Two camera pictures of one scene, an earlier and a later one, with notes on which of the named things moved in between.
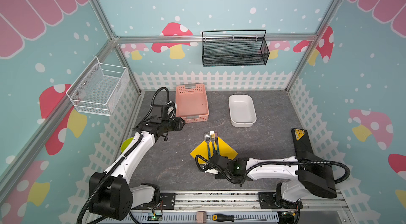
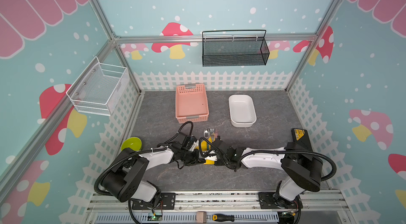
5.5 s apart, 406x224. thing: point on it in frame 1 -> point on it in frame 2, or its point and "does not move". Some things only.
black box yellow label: (303, 146) does not move
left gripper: (178, 126) -> (195, 160)
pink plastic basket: (192, 102) does not move
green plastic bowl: (126, 143) does not move
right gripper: (212, 160) -> (220, 153)
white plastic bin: (242, 111) does not move
